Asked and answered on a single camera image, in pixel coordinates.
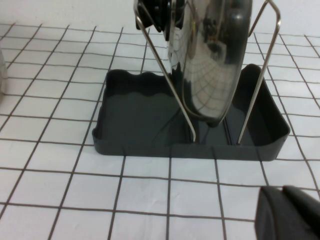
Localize white black grid tablecloth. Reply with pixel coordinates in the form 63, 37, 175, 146
0, 21, 320, 240

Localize grey lid rack wire frame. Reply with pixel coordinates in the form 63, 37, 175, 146
91, 0, 293, 163

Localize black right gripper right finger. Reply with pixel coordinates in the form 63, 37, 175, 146
283, 184, 320, 240

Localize stainless steel pot black handles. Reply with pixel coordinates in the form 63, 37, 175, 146
0, 48, 9, 99

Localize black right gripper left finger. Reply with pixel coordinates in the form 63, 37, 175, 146
254, 185, 291, 240

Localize steel pot lid black knob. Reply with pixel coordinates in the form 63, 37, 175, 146
134, 0, 254, 128

